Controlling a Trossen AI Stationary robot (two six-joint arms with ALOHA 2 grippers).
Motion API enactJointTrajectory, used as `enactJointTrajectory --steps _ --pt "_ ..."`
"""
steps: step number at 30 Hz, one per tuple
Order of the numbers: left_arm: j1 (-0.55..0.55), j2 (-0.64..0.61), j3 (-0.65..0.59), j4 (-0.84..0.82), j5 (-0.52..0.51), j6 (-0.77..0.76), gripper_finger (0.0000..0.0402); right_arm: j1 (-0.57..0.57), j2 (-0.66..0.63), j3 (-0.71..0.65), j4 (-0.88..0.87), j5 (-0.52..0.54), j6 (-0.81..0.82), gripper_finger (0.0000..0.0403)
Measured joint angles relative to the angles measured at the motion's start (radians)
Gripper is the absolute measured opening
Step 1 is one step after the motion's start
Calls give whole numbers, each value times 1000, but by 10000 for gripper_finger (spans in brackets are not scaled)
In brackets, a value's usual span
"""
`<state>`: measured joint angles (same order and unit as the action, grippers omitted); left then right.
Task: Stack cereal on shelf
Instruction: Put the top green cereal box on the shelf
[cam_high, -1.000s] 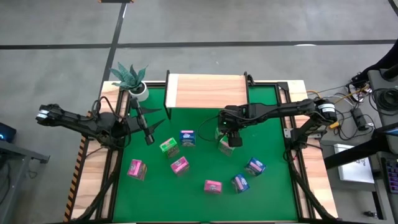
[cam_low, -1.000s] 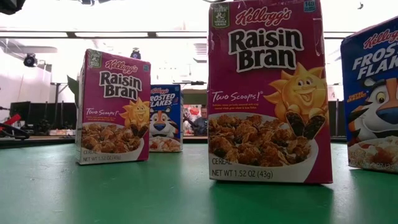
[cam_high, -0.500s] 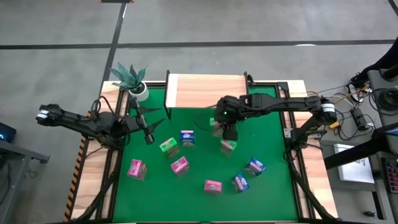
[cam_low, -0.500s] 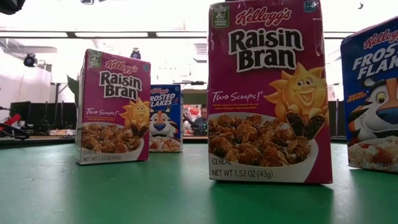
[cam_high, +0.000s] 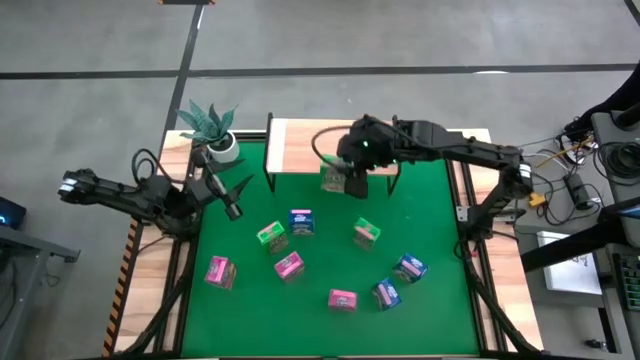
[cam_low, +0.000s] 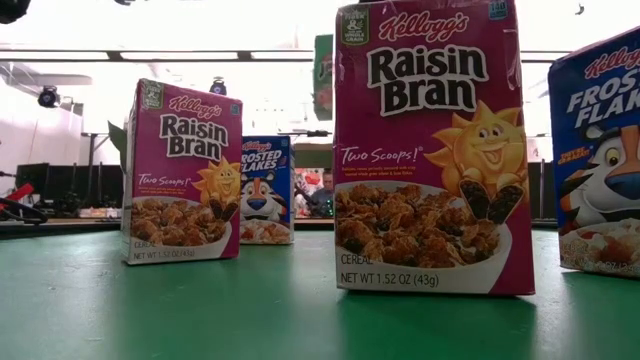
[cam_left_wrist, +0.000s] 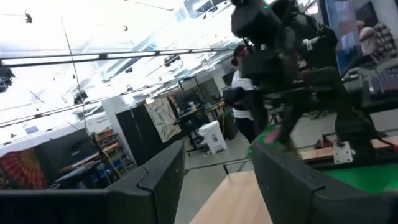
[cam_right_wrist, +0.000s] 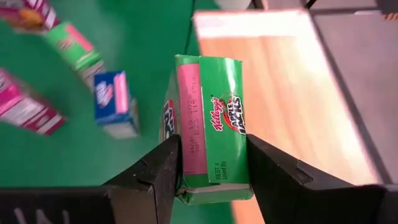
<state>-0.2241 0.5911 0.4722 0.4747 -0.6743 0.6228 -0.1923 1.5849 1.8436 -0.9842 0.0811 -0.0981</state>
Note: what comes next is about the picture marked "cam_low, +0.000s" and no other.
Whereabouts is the black room divider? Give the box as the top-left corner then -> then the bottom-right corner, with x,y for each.
527,159 -> 556,221
14,162 -> 125,221

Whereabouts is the Raisin Bran cereal box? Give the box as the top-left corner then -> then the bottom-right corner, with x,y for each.
121,77 -> 244,266
333,0 -> 537,297

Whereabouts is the green table mat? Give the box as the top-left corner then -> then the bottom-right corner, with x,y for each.
0,228 -> 640,360

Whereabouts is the red tool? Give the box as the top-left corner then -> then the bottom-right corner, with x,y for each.
5,182 -> 36,204

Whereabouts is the Apple Jacks cereal box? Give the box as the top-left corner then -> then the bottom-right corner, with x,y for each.
312,33 -> 335,122

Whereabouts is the black overhead frame bar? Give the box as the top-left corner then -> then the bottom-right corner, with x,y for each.
0,48 -> 571,64

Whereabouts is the Frosted Flakes cereal box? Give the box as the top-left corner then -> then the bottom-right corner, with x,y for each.
546,25 -> 640,279
239,135 -> 297,246

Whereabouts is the black cable loop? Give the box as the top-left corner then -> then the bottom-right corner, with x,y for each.
0,197 -> 49,226

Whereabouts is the person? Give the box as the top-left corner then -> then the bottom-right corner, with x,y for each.
308,169 -> 335,219

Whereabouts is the snake plant in white pot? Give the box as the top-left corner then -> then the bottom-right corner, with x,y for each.
107,120 -> 129,174

